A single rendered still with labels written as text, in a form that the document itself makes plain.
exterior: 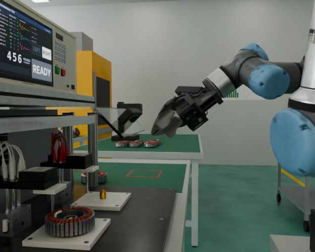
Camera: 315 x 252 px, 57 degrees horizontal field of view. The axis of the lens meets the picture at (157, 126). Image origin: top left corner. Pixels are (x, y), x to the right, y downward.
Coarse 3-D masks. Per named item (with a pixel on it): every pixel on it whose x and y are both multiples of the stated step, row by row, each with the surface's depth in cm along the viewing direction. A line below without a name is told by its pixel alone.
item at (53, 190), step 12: (36, 168) 69; (48, 168) 69; (0, 180) 67; (24, 180) 66; (36, 180) 65; (48, 180) 67; (12, 192) 69; (36, 192) 66; (48, 192) 65; (12, 204) 69
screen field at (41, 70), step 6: (36, 60) 77; (36, 66) 77; (42, 66) 80; (48, 66) 83; (36, 72) 77; (42, 72) 80; (48, 72) 83; (36, 78) 77; (42, 78) 80; (48, 78) 83
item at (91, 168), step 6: (66, 156) 90; (72, 156) 89; (78, 156) 89; (84, 156) 89; (90, 156) 94; (42, 162) 91; (48, 162) 91; (54, 162) 91; (66, 162) 90; (72, 162) 90; (78, 162) 89; (84, 162) 89; (90, 162) 94; (60, 168) 95; (66, 168) 90; (72, 168) 89; (78, 168) 89; (84, 168) 89; (90, 168) 90; (96, 168) 93; (60, 174) 94; (60, 180) 94
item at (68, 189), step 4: (68, 184) 95; (64, 188) 92; (68, 188) 95; (60, 192) 90; (64, 192) 92; (68, 192) 95; (48, 196) 90; (56, 196) 90; (60, 196) 90; (64, 196) 92; (68, 196) 95; (48, 200) 91; (56, 200) 90; (60, 200) 90; (64, 200) 92
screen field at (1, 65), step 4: (0, 64) 63; (4, 64) 64; (8, 64) 65; (0, 68) 63; (4, 68) 64; (8, 68) 65; (12, 68) 67; (16, 68) 68; (20, 68) 70; (24, 68) 72; (16, 72) 68; (20, 72) 70; (24, 72) 72; (28, 72) 73
